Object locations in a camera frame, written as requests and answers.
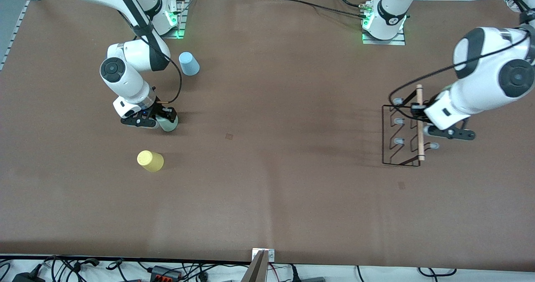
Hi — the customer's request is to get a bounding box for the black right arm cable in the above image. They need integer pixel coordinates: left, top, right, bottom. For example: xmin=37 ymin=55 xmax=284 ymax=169
xmin=114 ymin=0 xmax=183 ymax=104

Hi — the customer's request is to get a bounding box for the mint green plastic cup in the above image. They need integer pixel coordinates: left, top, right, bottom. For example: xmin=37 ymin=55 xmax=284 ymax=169
xmin=159 ymin=114 xmax=179 ymax=133

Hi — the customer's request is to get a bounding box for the aluminium frame post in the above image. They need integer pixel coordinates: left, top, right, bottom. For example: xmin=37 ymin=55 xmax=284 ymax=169
xmin=240 ymin=249 xmax=275 ymax=282

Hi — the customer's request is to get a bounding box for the yellow plastic cup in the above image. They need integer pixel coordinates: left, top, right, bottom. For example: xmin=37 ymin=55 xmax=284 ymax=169
xmin=137 ymin=150 xmax=165 ymax=173

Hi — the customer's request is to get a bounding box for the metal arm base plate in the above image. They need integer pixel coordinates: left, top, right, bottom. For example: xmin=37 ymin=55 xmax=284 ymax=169
xmin=161 ymin=0 xmax=187 ymax=39
xmin=362 ymin=28 xmax=406 ymax=46

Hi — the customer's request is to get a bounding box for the black power adapter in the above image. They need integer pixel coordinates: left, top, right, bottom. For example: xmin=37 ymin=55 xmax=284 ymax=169
xmin=13 ymin=265 xmax=45 ymax=282

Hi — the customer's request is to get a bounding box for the perforated metal rail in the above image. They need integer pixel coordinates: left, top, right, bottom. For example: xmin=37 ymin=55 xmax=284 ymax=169
xmin=0 ymin=0 xmax=31 ymax=71

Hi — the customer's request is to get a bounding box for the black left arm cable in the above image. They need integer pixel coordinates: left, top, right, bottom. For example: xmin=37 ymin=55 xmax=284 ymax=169
xmin=388 ymin=0 xmax=535 ymax=117

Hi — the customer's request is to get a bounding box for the brown table mat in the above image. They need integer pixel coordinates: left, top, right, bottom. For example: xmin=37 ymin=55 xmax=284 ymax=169
xmin=0 ymin=0 xmax=535 ymax=272

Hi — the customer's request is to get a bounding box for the light blue plastic cup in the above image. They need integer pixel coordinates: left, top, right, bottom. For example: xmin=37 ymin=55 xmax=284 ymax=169
xmin=178 ymin=51 xmax=200 ymax=76

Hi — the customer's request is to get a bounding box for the black wire cup holder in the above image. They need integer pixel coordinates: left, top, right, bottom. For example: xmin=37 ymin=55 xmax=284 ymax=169
xmin=382 ymin=85 xmax=440 ymax=168

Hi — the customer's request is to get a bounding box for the black power cable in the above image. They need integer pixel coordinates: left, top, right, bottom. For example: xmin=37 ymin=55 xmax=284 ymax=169
xmin=267 ymin=0 xmax=369 ymax=20

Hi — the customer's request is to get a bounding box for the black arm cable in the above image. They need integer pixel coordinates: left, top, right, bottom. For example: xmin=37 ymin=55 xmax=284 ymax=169
xmin=114 ymin=0 xmax=183 ymax=104
xmin=388 ymin=0 xmax=535 ymax=117

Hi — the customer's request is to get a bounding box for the black orange connector box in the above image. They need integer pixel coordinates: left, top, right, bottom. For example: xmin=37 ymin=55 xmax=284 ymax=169
xmin=150 ymin=265 xmax=183 ymax=281

